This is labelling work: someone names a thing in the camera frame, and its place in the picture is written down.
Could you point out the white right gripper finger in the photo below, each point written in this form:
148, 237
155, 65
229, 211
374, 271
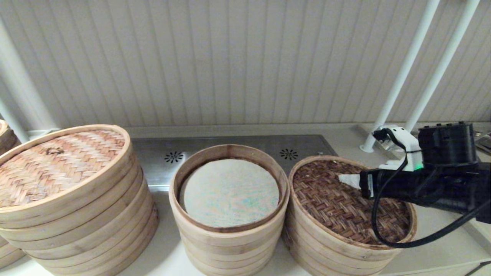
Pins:
351, 181

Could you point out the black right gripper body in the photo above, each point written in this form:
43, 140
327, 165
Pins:
445, 145

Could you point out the dark woven bamboo lid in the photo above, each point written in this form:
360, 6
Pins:
337, 214

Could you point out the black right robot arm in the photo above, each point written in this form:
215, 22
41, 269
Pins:
484, 191

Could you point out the round steel counter lid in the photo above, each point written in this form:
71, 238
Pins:
485, 143

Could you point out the wide low bamboo steamer stack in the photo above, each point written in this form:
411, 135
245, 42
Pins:
326, 266

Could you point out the pale round steamer liner cloth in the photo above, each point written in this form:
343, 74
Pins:
230, 195

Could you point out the large bamboo steamer stack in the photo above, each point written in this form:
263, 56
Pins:
96, 245

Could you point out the large light woven steamer lid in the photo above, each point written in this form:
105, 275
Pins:
57, 168

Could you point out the brown bamboo steamer at edge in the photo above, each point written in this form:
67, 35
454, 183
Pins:
5, 140

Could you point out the bamboo steamer stack behind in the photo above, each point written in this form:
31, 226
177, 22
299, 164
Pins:
7, 253

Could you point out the white slanted metal pole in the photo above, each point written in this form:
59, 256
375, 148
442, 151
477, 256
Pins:
437, 69
399, 76

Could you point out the stainless steel steam plate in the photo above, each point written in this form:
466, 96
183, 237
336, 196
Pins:
153, 168

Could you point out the thick white pipe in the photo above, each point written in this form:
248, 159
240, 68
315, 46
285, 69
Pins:
23, 92

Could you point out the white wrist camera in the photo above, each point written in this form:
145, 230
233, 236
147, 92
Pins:
406, 143

